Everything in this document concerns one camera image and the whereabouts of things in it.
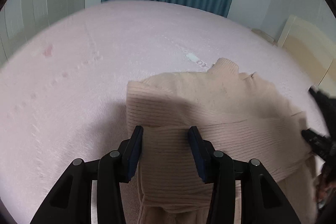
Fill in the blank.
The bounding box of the brown item beside bed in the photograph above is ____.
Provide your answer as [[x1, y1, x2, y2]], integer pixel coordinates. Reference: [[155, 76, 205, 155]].
[[251, 28, 277, 46]]

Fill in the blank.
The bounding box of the black garment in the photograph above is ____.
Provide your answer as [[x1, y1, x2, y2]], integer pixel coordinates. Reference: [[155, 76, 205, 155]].
[[308, 86, 336, 139]]

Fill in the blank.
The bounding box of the beige ribbed knit sweater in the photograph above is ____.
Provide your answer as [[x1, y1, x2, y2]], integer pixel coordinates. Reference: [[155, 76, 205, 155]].
[[126, 58, 317, 223]]

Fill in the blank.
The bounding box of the person's right hand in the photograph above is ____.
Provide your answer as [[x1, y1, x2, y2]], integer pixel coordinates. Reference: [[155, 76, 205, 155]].
[[315, 160, 335, 213]]

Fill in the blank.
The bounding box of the pink bed sheet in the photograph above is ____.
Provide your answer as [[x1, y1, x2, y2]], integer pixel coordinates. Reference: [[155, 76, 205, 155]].
[[1, 1, 326, 223]]

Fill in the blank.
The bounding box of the cream wooden headboard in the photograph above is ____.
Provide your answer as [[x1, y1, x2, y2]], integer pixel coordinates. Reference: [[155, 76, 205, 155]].
[[277, 15, 335, 85]]

